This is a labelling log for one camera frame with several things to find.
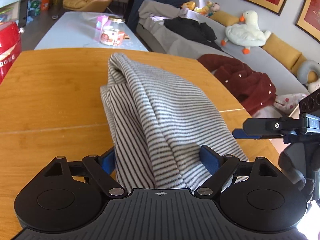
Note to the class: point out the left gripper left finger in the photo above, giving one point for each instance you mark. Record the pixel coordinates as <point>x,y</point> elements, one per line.
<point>99,168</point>

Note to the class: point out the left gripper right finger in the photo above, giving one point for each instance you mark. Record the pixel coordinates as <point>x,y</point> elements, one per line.
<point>221,169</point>

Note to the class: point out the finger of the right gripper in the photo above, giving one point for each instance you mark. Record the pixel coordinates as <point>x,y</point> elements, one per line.
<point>271,127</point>
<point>243,134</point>

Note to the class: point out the grey striped knit sweater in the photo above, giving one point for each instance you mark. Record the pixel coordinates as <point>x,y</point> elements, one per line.
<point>158,122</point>

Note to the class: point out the dark red fuzzy coat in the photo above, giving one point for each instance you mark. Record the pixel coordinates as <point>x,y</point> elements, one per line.
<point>254,90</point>

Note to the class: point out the grey sofa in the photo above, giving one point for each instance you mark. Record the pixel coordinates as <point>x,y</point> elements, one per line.
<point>166,41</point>

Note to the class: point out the yellow sofa cushion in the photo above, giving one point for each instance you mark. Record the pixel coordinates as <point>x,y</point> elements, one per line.
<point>282,51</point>

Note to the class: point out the white goose plush toy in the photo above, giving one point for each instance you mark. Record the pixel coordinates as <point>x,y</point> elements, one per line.
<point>248,34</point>

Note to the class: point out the black garment on sofa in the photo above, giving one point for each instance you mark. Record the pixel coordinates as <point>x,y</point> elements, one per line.
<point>192,30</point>

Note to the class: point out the small plush dolls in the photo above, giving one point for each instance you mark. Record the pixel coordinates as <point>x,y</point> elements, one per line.
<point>208,10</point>

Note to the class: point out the glass snack jar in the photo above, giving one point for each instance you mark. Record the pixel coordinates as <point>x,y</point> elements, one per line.
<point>112,32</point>

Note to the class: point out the pink small box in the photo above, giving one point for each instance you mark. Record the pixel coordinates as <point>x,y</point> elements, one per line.
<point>101,21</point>

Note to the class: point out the red ride-on toy car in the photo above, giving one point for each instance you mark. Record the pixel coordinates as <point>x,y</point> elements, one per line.
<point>10,47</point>

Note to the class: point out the beige blanket on sofa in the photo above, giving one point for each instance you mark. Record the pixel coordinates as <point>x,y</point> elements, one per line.
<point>152,14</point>

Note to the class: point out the white tv shelf unit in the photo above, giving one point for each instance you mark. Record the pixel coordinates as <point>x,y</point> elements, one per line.
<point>13,10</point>

